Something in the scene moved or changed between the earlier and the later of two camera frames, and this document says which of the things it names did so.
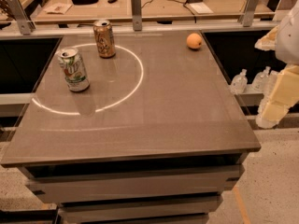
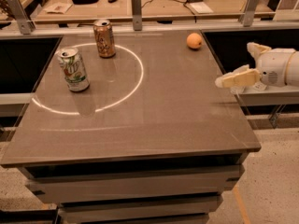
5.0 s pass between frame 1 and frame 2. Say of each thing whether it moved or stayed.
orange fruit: stayed
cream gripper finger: moved
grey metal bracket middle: stayed
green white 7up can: stayed
